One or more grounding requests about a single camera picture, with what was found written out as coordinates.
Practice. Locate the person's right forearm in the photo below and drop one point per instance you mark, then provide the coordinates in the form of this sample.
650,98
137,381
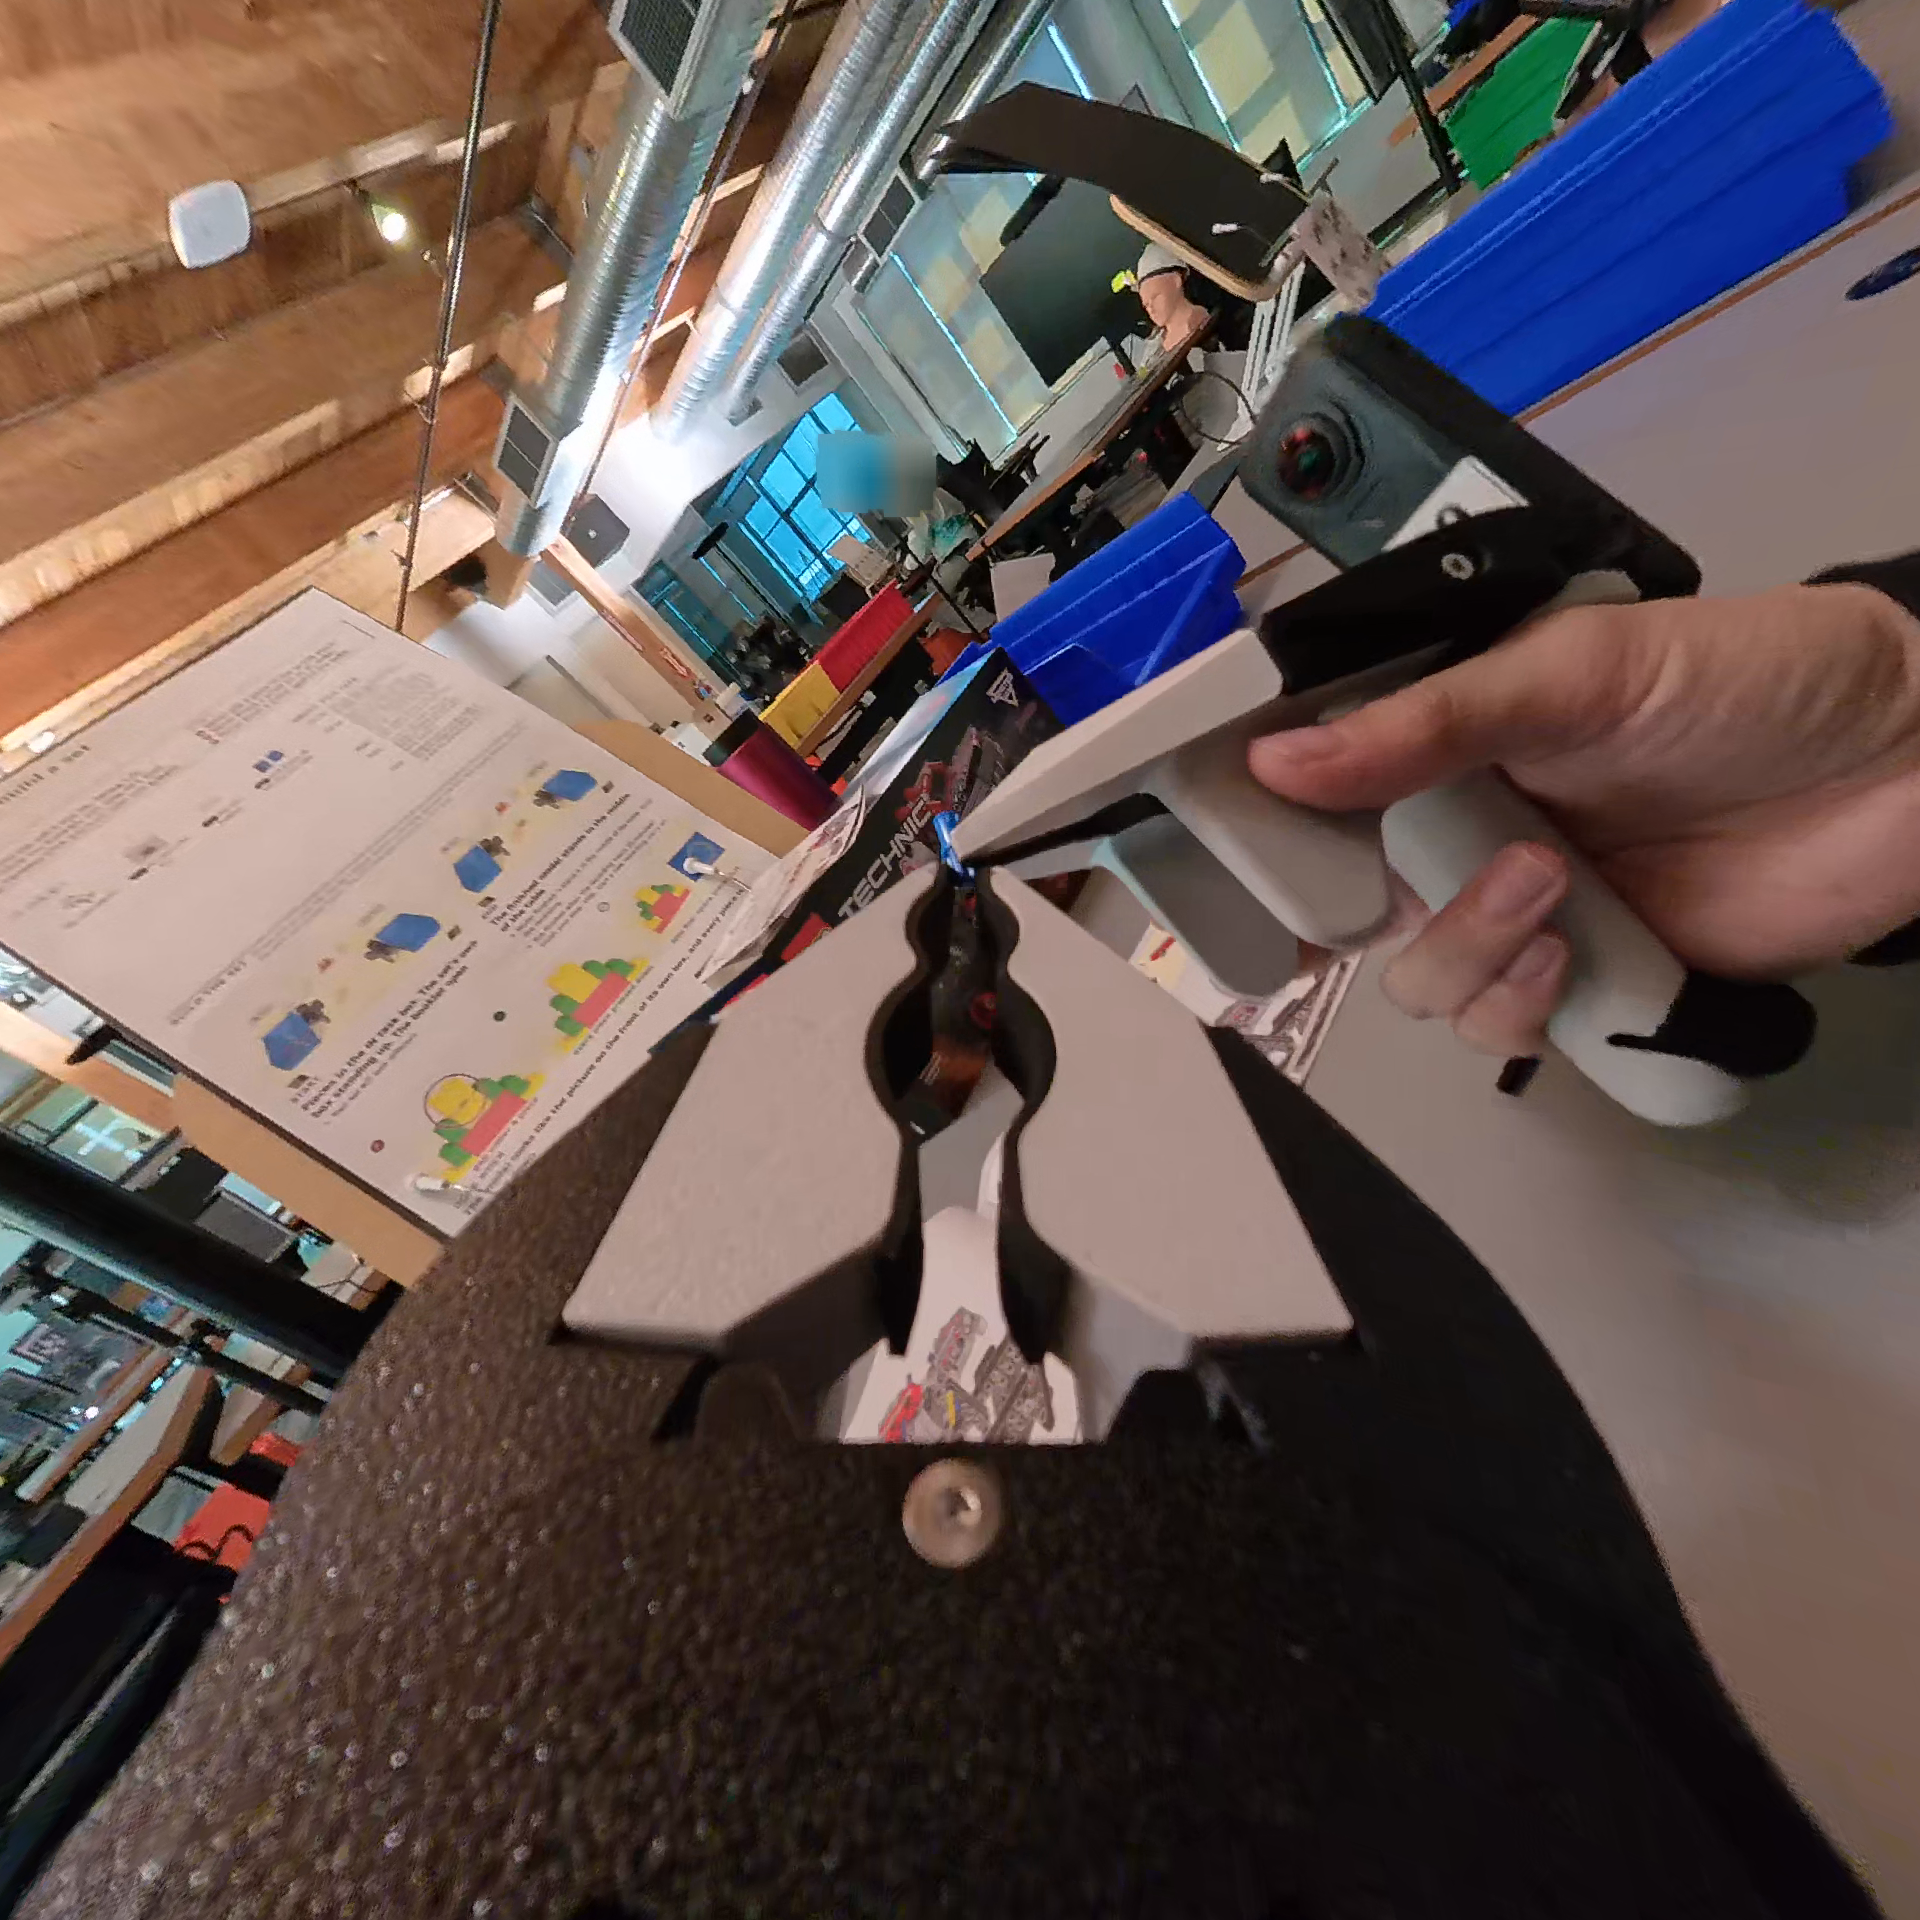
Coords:
1881,581

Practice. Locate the ceiling spot light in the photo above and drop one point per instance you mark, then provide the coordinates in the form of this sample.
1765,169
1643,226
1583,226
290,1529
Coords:
391,224

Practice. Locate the black toy set box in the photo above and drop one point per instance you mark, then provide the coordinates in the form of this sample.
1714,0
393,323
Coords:
917,794

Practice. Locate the red storage bin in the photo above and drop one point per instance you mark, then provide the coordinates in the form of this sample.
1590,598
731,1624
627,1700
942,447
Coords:
870,632

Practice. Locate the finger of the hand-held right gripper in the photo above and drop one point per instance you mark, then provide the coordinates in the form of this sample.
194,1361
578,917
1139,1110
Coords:
1200,931
1112,734

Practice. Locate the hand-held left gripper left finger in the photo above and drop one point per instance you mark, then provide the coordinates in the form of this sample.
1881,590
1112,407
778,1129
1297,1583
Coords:
750,1171

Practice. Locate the dark monitor screen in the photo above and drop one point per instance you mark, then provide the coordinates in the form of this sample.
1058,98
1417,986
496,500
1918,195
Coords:
1065,286

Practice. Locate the small black toy pin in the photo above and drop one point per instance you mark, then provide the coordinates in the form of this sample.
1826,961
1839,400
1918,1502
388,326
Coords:
1520,1071

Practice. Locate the large blue storage bin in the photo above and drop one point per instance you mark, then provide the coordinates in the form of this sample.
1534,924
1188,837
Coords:
1649,195

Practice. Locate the white instruction booklet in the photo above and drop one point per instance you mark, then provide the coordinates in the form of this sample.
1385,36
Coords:
960,1378

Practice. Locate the silver ventilation duct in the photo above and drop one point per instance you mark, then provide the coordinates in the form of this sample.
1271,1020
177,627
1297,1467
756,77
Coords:
614,270
811,195

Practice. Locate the black metal railing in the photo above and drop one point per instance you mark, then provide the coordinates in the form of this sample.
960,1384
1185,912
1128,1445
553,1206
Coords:
151,1238

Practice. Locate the black and tan panel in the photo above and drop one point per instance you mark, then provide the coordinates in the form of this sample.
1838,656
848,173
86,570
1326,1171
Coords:
1112,152

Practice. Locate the black toy brick part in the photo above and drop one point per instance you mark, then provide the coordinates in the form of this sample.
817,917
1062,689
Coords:
960,1020

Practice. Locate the green storage bin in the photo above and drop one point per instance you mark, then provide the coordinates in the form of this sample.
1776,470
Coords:
1517,106

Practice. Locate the instruction sheet on clipboard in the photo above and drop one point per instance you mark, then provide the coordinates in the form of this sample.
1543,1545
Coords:
303,1187

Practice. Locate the blue toy pin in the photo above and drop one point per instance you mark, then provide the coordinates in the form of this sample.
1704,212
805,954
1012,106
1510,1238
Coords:
950,856

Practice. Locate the yellow storage bin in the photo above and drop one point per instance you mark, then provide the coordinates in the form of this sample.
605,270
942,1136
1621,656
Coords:
805,707

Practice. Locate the grey desk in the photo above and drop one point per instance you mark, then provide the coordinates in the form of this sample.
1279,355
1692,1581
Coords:
1726,1349

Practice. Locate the person's right hand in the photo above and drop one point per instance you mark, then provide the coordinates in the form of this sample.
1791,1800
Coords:
1681,764

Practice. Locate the printed instruction sheet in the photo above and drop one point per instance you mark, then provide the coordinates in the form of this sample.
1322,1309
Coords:
376,899

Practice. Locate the black ceiling speaker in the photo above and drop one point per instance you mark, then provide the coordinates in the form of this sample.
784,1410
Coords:
595,523

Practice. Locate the white ceiling access point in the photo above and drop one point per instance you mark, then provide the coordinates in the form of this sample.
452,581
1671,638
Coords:
208,224

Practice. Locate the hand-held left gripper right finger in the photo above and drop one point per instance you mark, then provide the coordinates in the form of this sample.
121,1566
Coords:
1188,1171

